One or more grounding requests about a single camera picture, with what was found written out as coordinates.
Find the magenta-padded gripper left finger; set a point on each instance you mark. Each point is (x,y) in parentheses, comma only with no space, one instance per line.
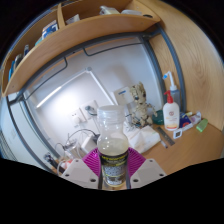
(80,173)

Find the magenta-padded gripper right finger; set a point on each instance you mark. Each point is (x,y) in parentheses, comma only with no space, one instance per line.
(148,171)

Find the clear bottle with dark label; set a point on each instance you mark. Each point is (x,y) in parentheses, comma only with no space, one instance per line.
(112,143)

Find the white power adapter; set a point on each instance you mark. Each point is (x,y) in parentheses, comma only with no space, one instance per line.
(88,144)

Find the metal ruler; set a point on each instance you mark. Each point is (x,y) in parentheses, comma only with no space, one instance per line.
(166,136)

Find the small white clock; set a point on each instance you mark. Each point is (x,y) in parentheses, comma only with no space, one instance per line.
(178,133)

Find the white pump bottle, red pump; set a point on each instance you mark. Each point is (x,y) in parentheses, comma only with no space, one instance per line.
(171,116)

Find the wooden tree-man figurine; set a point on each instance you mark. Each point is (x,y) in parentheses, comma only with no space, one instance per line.
(141,106)

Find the small green block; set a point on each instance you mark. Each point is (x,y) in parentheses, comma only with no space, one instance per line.
(202,125)

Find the clear spray bottle, blue nozzle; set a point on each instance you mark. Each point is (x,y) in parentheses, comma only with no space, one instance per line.
(173,88)

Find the white desk lamp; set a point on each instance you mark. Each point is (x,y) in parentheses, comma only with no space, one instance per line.
(100,85)

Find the wooden shelf unit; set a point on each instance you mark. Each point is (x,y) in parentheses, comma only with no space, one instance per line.
(83,33)

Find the white wall box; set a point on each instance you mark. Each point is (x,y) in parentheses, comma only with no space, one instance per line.
(122,96)

